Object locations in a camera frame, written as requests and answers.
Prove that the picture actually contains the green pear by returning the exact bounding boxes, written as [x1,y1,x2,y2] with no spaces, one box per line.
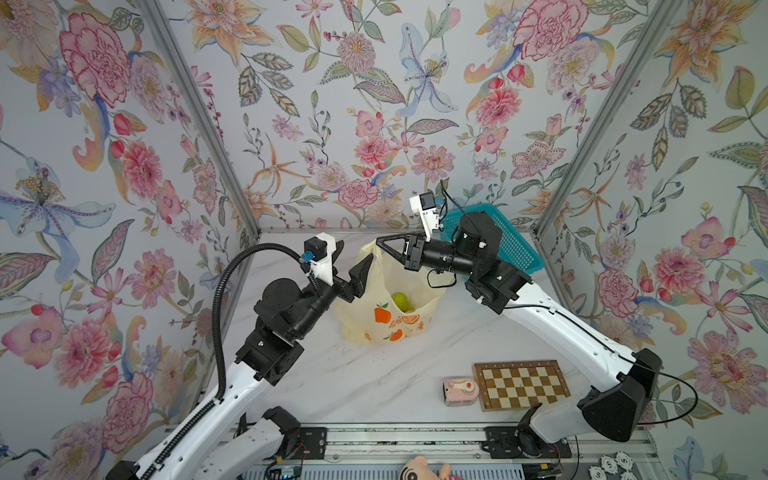
[392,292,414,313]

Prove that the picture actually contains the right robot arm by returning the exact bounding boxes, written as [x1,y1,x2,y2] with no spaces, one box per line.
[376,212,662,450]

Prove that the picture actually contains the wooden checkerboard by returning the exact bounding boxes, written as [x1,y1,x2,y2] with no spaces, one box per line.
[473,360,571,411]

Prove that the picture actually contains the aluminium mounting rail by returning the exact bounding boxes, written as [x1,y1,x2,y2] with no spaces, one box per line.
[146,421,658,466]

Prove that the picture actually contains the pink toy camera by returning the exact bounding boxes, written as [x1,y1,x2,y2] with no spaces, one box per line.
[442,378,479,407]

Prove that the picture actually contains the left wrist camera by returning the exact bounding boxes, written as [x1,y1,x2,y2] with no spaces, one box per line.
[302,232,336,285]

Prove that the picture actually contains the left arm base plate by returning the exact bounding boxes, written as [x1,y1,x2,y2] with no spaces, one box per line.
[261,426,328,462]

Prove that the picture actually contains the green circuit board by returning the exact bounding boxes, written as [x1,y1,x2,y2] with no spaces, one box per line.
[264,465,303,480]

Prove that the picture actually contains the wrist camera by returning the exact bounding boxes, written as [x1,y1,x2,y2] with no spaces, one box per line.
[302,232,336,285]
[409,191,442,242]

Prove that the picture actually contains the pink plush toy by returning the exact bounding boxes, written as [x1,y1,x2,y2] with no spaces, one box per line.
[397,456,461,480]

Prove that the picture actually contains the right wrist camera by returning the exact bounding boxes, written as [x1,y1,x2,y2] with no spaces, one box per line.
[409,191,442,242]

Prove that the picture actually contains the white gear parts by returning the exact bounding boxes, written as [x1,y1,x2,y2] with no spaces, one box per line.
[588,451,639,480]

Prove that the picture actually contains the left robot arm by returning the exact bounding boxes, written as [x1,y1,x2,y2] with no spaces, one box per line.
[107,233,374,479]

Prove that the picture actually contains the left black corrugated cable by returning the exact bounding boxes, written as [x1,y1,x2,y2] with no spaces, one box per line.
[137,242,304,480]

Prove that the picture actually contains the yellow translucent plastic bag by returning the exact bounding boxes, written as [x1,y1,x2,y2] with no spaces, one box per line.
[331,242,456,344]

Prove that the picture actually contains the teal plastic basket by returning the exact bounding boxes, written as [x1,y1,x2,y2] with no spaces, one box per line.
[441,204,544,274]

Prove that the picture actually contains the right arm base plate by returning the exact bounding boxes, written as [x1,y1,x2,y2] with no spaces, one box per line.
[482,426,573,460]

